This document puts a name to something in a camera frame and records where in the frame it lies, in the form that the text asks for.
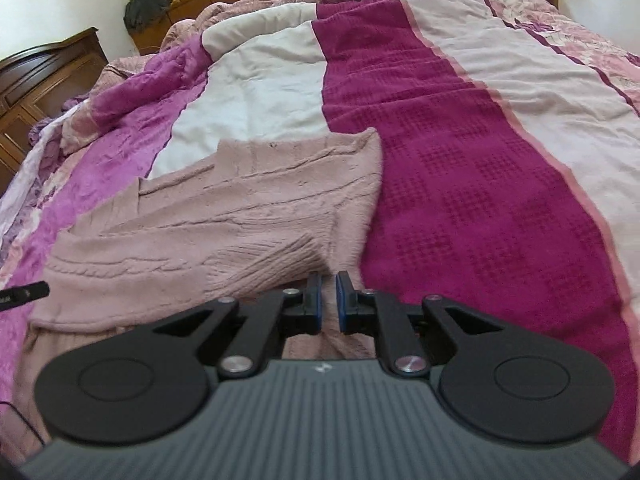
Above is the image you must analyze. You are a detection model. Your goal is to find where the pink knitted cardigan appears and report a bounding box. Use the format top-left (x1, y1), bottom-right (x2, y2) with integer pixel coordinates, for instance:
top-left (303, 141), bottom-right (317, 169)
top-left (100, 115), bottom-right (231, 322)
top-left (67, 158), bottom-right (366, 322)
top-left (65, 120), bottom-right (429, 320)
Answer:
top-left (12, 127), bottom-right (386, 411)

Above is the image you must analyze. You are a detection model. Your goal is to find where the carved wooden headboard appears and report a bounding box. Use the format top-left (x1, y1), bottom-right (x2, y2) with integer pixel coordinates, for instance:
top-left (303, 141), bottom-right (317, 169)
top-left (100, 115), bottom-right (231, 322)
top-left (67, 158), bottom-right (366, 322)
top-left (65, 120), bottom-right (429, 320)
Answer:
top-left (0, 27), bottom-right (108, 186)

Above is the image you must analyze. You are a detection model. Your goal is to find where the thin black cable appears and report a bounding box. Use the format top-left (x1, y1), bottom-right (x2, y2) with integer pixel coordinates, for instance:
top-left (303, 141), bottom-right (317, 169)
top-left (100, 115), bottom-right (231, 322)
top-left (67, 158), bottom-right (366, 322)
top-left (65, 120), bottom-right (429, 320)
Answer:
top-left (0, 400), bottom-right (48, 448)

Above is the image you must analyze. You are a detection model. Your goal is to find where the purple and white patchwork blanket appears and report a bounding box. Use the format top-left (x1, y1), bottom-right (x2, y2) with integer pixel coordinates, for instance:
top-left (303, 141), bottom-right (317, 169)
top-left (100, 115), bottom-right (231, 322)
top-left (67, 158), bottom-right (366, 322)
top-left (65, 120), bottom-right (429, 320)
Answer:
top-left (0, 0), bottom-right (640, 461)

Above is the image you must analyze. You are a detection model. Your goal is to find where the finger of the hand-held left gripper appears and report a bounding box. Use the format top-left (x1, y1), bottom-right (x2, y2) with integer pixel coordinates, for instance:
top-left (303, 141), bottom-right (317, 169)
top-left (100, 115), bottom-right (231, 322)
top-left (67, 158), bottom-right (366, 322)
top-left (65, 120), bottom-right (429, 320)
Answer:
top-left (0, 282), bottom-right (50, 311)

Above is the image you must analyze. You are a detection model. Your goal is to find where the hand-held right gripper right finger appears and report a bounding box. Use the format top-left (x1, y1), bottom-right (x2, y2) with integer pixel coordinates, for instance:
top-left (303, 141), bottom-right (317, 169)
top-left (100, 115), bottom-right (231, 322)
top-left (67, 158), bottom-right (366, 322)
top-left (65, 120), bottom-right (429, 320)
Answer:
top-left (336, 270), bottom-right (506, 376)

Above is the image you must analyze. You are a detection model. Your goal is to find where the dark green bag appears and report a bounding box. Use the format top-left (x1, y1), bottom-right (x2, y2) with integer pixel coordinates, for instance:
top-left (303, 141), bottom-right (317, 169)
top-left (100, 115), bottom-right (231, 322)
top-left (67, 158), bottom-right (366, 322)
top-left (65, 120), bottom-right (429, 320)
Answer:
top-left (124, 0), bottom-right (173, 31)

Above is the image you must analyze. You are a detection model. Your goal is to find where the lavender floral sheet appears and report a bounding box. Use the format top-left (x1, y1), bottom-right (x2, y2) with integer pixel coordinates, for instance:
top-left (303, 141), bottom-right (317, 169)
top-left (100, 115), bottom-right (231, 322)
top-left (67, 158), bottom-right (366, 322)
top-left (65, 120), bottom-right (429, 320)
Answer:
top-left (0, 97), bottom-right (93, 261)

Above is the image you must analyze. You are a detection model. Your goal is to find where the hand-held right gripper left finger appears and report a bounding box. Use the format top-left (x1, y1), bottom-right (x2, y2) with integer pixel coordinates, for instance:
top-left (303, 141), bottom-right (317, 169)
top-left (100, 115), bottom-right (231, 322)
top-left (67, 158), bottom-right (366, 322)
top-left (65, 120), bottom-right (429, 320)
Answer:
top-left (152, 272), bottom-right (326, 378)

